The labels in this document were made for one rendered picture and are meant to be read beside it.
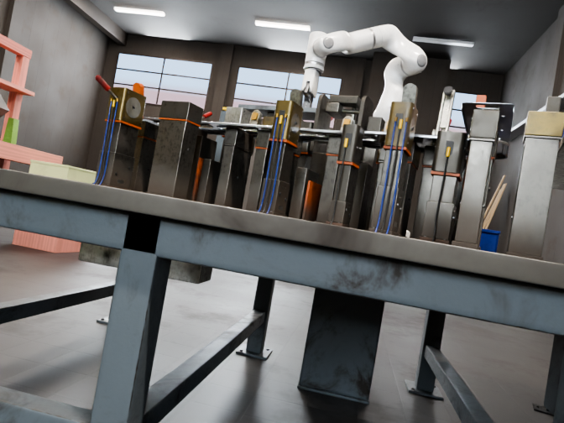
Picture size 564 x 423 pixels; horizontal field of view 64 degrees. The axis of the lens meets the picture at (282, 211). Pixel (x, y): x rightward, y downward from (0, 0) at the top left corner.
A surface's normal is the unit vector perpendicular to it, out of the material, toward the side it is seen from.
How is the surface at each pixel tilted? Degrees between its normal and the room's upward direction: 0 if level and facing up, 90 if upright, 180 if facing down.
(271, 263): 90
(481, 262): 90
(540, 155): 90
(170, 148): 90
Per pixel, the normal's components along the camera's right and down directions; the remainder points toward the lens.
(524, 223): -0.42, -0.10
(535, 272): -0.16, -0.05
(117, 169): 0.89, 0.15
